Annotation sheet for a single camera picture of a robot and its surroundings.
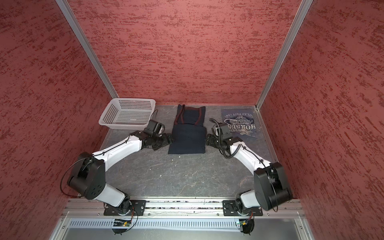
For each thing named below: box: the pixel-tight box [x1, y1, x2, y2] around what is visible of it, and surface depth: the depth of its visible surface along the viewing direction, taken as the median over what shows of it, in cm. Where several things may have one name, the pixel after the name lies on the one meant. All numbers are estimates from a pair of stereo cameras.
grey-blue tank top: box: [221, 108, 258, 138], surface depth 110 cm
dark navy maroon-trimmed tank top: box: [168, 104, 207, 154], surface depth 107 cm
